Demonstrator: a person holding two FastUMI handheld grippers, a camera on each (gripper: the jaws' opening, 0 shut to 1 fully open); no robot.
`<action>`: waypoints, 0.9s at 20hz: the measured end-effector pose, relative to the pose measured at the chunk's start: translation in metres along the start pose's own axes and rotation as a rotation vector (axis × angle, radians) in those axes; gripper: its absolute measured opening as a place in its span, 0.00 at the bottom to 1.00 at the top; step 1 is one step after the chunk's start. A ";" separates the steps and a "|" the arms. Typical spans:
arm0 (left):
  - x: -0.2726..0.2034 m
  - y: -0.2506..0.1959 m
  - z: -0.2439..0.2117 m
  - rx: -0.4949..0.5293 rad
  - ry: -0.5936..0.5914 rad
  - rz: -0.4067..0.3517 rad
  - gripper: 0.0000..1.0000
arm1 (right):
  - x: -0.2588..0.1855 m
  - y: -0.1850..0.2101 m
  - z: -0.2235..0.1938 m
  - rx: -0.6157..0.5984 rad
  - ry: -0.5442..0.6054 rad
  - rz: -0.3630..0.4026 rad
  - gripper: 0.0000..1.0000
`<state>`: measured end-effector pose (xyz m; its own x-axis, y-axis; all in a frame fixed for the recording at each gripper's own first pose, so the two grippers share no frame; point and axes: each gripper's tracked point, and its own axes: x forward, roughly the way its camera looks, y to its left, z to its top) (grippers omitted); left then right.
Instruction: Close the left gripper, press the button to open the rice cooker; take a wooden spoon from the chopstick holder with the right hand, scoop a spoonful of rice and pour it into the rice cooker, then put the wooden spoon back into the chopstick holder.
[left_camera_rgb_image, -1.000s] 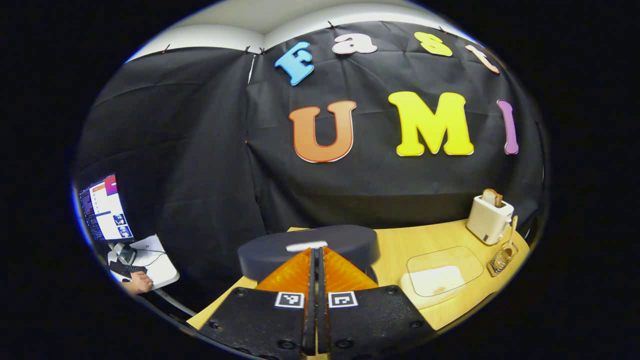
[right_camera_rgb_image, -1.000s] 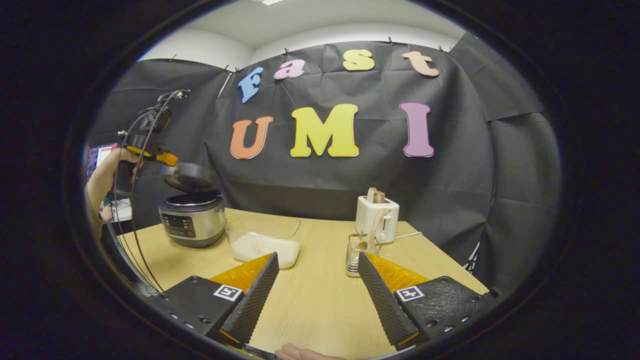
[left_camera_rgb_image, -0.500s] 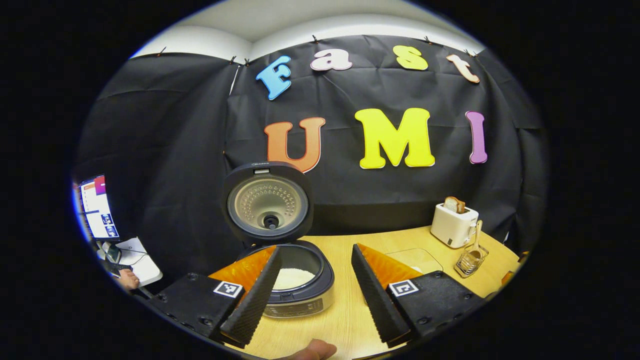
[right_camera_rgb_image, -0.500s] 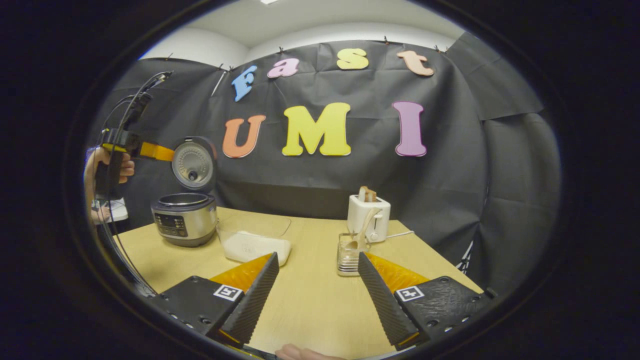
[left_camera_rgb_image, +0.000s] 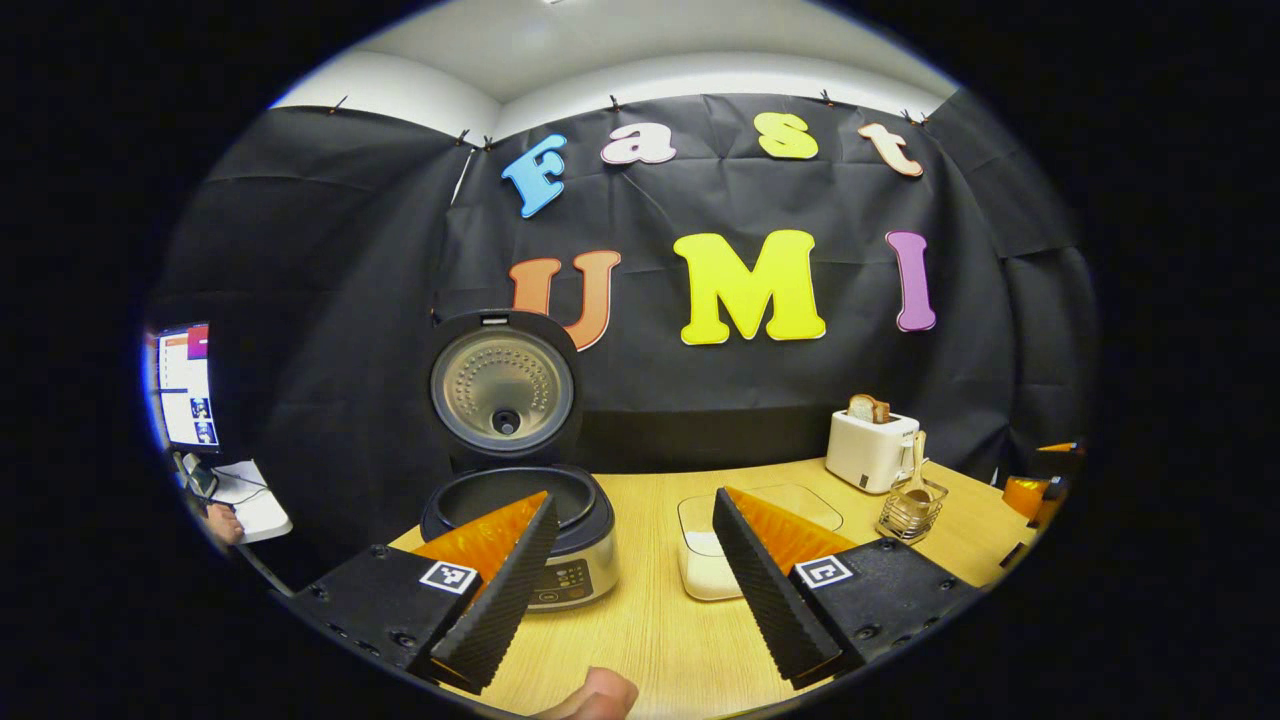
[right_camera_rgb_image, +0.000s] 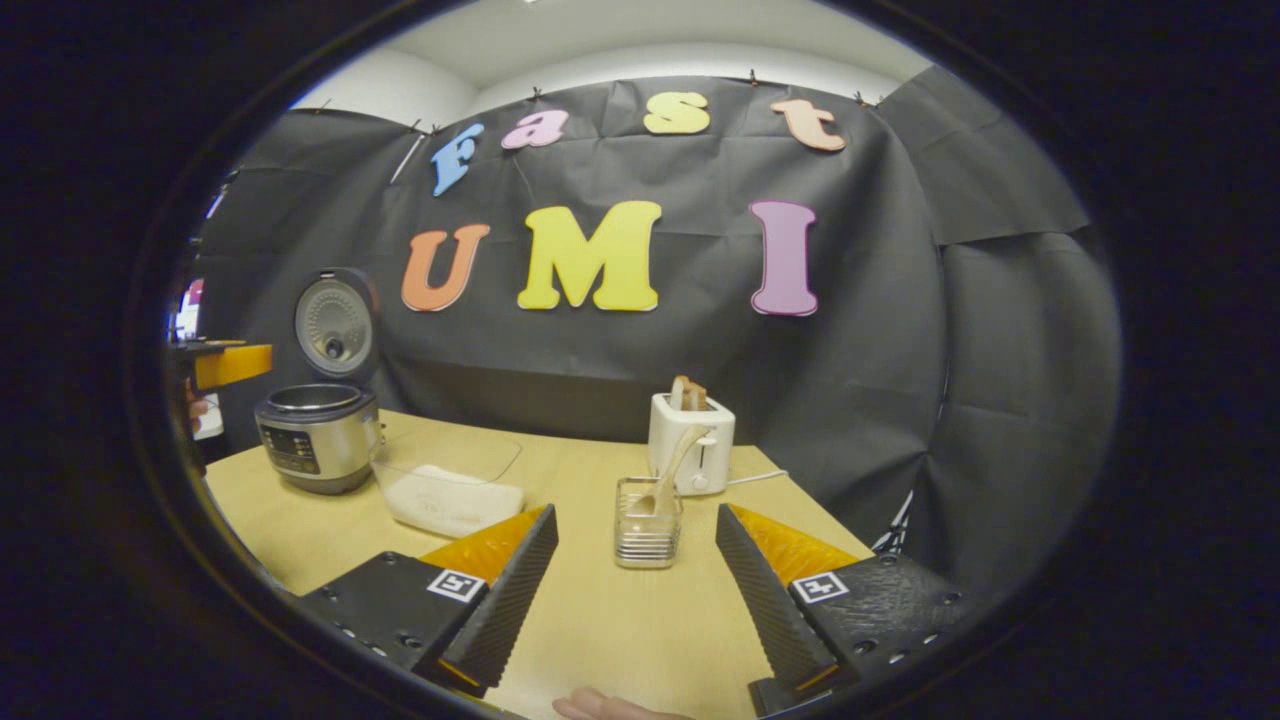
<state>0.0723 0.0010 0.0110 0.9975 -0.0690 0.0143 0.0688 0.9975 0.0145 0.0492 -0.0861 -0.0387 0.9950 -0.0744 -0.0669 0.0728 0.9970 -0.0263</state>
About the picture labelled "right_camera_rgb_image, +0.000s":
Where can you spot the white backdrop stand legs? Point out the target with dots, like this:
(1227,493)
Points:
(893,525)

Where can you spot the white toaster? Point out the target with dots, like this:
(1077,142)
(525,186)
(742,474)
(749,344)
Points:
(715,440)

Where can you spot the toasted bread slice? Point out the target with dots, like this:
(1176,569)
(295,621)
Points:
(698,397)
(680,393)

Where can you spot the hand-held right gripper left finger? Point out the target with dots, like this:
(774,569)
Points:
(505,600)

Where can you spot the wooden spoon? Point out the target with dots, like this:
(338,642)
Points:
(682,458)

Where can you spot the white side desk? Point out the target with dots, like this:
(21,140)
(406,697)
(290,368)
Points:
(210,418)

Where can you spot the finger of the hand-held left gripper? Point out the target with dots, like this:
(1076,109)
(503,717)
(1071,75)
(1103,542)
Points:
(235,367)

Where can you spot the grey silver rice cooker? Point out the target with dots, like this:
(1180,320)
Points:
(315,440)

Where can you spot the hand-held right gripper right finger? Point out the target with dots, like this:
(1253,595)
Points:
(770,610)

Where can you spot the computer monitor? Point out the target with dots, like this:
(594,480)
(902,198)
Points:
(190,305)

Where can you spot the black backdrop cloth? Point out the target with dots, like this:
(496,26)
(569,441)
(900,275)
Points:
(700,370)

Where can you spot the clear chopstick holder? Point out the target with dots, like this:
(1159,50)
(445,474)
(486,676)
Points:
(648,545)

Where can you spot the clear plastic rice container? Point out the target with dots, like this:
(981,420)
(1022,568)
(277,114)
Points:
(440,455)

